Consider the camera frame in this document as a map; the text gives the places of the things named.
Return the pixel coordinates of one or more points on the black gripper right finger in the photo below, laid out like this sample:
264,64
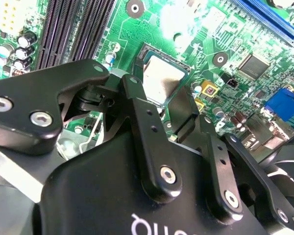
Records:
220,178

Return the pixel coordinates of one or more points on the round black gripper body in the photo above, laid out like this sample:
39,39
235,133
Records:
100,195

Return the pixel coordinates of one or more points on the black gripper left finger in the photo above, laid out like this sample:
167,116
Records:
22,93

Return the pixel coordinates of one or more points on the silver topped CPU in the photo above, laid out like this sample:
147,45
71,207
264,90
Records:
161,73

